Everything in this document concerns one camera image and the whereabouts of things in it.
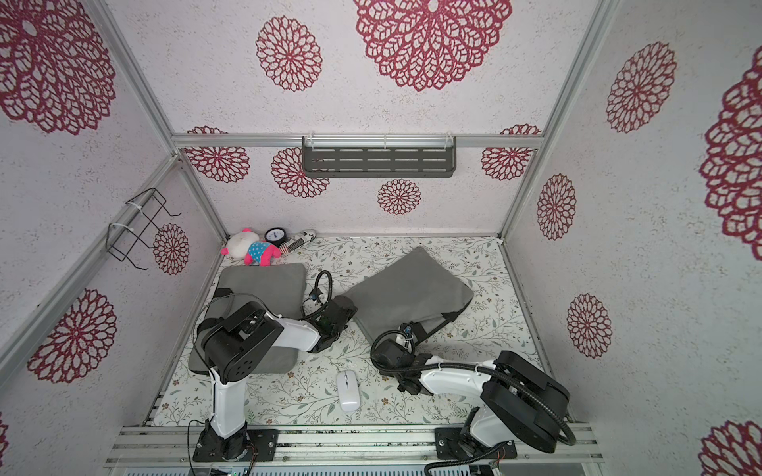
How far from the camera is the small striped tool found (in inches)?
45.4

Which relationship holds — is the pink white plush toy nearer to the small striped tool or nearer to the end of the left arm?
the small striped tool

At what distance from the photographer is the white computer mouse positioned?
81 cm

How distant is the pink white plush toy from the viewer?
1.09 meters

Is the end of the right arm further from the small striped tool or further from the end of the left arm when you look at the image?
the small striped tool

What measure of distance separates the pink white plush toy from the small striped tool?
0.08 ft

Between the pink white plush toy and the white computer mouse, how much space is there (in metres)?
0.52

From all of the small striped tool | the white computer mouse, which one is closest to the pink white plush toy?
the small striped tool

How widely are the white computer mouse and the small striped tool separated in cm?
54
